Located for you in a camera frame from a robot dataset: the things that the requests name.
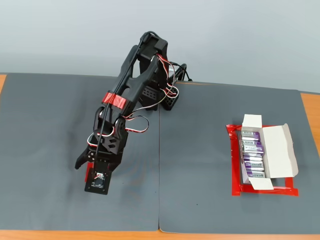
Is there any black table clamp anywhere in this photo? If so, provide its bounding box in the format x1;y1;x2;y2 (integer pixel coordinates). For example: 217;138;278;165
172;63;188;83

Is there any purple silver Bexel battery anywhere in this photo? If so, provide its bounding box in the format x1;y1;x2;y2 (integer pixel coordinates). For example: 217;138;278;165
241;140;265;154
243;161;265;173
246;171;266;180
240;130;261;142
242;153;264;163

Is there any gray mat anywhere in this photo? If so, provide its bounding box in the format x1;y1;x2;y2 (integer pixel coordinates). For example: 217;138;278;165
0;72;161;232
158;81;320;235

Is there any black camera cable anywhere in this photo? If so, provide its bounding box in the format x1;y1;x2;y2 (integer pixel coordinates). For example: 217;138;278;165
93;31;157;177

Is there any white cardboard box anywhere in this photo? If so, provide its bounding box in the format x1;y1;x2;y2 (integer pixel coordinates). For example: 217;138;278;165
239;114;300;191

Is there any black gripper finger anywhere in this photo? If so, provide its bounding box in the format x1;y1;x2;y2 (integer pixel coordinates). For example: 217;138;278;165
74;146;98;170
109;154;124;174

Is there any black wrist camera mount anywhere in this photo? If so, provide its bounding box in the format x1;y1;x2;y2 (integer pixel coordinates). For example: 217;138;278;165
84;159;113;196

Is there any red tape band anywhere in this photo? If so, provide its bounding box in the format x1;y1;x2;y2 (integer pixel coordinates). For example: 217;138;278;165
101;91;127;110

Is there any red tape patch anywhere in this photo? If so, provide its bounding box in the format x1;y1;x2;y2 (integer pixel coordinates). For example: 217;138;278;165
84;163;95;183

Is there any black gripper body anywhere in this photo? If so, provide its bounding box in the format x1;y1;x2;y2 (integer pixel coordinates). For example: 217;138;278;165
86;119;130;163

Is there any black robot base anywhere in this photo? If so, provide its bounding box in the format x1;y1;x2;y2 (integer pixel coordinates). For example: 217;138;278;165
139;79;181;112

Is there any black power cable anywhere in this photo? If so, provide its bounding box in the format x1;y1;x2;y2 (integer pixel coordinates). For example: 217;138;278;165
172;62;194;82

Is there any white red black servo wire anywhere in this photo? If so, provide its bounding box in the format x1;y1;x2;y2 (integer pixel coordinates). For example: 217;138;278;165
119;96;171;134
86;126;116;151
152;54;180;100

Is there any red tape frame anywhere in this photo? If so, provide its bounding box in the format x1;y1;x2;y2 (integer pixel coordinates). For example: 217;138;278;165
226;123;300;198

